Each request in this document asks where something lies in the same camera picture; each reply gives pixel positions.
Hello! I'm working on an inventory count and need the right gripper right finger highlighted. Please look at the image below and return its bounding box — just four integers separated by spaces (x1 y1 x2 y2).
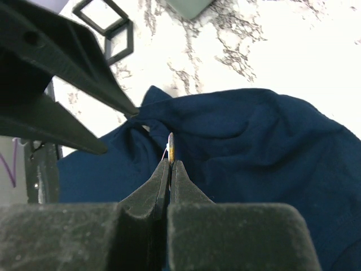
168 161 321 270

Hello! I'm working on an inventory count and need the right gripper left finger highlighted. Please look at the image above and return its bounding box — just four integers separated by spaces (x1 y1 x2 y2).
1 160 169 270

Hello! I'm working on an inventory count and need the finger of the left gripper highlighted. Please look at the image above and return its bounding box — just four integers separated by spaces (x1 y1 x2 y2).
1 48 108 155
1 1 139 116

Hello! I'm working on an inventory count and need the round colourful brooch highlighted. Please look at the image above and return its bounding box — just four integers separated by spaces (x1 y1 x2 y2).
166 133 175 165

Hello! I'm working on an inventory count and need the navy blue t-shirt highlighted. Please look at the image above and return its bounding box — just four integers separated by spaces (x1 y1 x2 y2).
58 86 360 270

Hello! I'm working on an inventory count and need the small black open case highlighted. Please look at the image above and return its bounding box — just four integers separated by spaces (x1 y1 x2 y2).
72 0 134 65

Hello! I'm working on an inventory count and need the translucent green storage box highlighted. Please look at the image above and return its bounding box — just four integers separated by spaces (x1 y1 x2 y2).
165 0 213 20

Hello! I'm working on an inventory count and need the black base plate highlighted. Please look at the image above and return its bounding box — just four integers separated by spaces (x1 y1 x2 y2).
21 139 63 204

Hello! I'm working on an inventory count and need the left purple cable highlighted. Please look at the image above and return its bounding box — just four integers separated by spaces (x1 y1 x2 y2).
0 137 19 189

